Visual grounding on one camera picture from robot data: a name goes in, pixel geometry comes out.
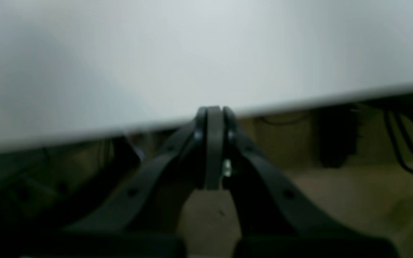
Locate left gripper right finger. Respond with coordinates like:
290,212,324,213
206,107,399,258

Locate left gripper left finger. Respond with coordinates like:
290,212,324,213
65,107,209,258

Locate black box under table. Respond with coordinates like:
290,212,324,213
317,104,359,168

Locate black hanging cables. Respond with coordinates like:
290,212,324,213
382,107,413,208

